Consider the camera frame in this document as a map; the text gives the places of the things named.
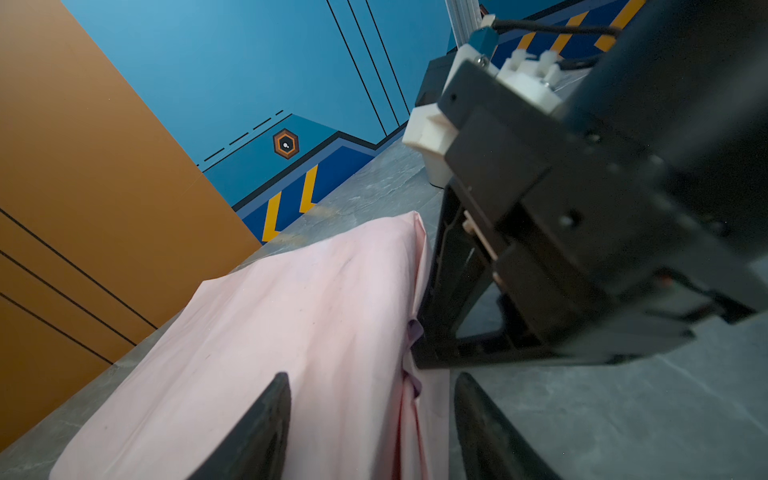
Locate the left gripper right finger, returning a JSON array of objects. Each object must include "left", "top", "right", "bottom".
[{"left": 454, "top": 372, "right": 560, "bottom": 480}]

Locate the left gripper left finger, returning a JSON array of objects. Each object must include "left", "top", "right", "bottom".
[{"left": 190, "top": 372, "right": 291, "bottom": 480}]

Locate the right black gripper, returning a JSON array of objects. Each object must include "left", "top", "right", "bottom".
[{"left": 446, "top": 1, "right": 767, "bottom": 365}]

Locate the purple wrapping paper sheet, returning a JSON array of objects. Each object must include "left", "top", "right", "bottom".
[{"left": 51, "top": 212, "right": 450, "bottom": 479}]

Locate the right aluminium corner post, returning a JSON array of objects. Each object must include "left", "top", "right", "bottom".
[{"left": 445, "top": 0, "right": 482, "bottom": 47}]

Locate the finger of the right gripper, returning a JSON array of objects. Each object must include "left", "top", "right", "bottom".
[{"left": 412, "top": 185, "right": 558, "bottom": 369}]

